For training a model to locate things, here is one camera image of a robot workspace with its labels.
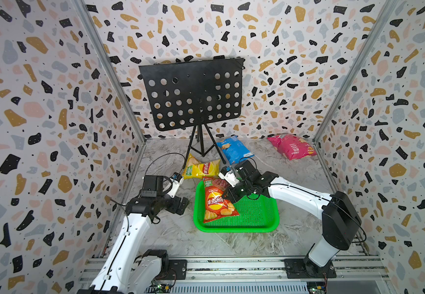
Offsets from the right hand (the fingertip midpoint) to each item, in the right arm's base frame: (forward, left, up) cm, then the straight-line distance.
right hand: (222, 196), depth 81 cm
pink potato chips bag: (+33, -38, -2) cm, 51 cm away
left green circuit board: (-32, +25, -15) cm, 44 cm away
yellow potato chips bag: (+19, +15, -5) cm, 24 cm away
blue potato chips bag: (+34, -6, -6) cm, 36 cm away
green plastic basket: (-2, -16, -14) cm, 22 cm away
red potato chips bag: (-4, +3, -3) cm, 5 cm away
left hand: (-2, +19, +2) cm, 19 cm away
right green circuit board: (-30, -37, -15) cm, 50 cm away
